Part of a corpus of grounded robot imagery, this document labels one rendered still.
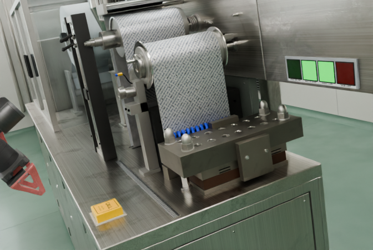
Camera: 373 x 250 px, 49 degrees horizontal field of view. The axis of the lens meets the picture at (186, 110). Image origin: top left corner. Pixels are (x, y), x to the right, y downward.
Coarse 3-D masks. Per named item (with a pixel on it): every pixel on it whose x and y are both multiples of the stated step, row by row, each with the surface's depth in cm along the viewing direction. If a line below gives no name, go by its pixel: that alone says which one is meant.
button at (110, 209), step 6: (114, 198) 112; (96, 204) 110; (102, 204) 109; (108, 204) 109; (114, 204) 108; (96, 210) 107; (102, 210) 106; (108, 210) 106; (114, 210) 106; (120, 210) 106; (96, 216) 104; (102, 216) 104; (108, 216) 105; (114, 216) 106
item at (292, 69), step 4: (288, 60) 112; (292, 60) 110; (288, 64) 112; (292, 64) 111; (296, 64) 109; (288, 68) 113; (292, 68) 111; (296, 68) 109; (292, 72) 112; (296, 72) 110; (292, 76) 112; (296, 76) 110; (300, 76) 109
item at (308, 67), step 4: (304, 64) 106; (308, 64) 105; (312, 64) 103; (304, 68) 107; (308, 68) 105; (312, 68) 104; (304, 72) 107; (308, 72) 106; (312, 72) 104; (304, 76) 107; (308, 76) 106; (312, 76) 105; (316, 76) 103; (316, 80) 104
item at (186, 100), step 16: (160, 80) 120; (176, 80) 122; (192, 80) 124; (208, 80) 127; (224, 80) 129; (160, 96) 121; (176, 96) 123; (192, 96) 125; (208, 96) 128; (224, 96) 130; (160, 112) 121; (176, 112) 124; (192, 112) 126; (208, 112) 128; (224, 112) 131; (176, 128) 124
